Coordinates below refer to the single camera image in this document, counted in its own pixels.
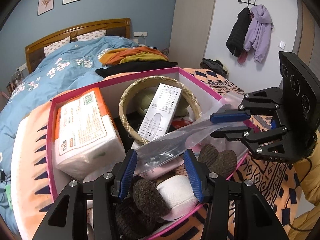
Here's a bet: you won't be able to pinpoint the green flat item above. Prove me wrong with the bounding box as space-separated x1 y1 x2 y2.
5 184 13 209

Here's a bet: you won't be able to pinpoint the black folded clothes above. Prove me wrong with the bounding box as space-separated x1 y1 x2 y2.
95 60 178 78

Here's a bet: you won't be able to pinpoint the tissue pack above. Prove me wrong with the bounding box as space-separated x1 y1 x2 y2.
54 87 126 180

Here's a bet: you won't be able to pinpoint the grey brown plush toy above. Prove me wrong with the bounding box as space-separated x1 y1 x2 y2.
115 142 238 240

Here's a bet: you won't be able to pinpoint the wooden headboard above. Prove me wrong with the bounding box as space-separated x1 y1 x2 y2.
25 18 132 74

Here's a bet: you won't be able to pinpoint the pink cardboard box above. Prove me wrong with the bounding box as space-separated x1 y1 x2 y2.
47 67 250 240

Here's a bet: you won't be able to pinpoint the pink pouch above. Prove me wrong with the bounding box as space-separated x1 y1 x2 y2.
139 155 187 180

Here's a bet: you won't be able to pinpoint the red garment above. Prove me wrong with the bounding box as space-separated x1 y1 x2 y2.
237 50 249 64

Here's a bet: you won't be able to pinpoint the pink flower framed picture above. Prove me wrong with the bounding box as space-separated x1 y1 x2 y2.
37 0 56 16

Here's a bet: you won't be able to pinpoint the white remote control box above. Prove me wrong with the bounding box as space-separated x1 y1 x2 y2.
137 82 182 145

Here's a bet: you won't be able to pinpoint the nightstand with bottles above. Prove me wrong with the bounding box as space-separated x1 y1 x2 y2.
6 67 25 94

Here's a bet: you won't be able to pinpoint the woven round basket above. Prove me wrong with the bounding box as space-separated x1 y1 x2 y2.
119 76 203 145

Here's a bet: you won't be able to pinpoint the red packet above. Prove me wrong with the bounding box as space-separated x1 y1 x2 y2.
172 119 193 131

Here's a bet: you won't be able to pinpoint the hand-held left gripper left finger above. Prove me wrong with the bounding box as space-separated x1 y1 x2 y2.
32 149 138 240

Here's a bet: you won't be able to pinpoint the blue floral duvet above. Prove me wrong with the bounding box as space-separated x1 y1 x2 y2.
0 35 140 230

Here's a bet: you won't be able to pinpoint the purple jacket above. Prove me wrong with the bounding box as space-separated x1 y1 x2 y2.
243 4 273 62

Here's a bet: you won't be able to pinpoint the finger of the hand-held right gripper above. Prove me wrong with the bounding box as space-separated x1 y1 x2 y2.
210 87 283 124
211 126 298 164

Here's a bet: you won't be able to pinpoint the black coat hooks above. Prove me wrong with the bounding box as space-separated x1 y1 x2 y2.
237 0 258 8

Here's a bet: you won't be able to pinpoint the dark clothes pile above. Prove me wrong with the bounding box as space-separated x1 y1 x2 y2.
201 58 228 78

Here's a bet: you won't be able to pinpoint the orange mustard clothes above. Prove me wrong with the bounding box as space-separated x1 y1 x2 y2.
99 46 169 65

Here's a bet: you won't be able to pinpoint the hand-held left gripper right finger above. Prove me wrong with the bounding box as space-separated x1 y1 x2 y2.
184 149 289 240

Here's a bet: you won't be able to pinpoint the clear plastic bag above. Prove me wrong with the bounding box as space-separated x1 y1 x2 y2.
135 90 250 174

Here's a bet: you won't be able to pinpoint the person's right forearm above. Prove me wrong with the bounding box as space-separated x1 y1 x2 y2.
287 127 320 240

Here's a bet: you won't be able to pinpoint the black cable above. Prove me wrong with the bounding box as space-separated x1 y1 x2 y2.
287 155 314 232

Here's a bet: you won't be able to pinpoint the white dotted pillow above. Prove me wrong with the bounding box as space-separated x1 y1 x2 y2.
44 36 71 55
77 30 107 42

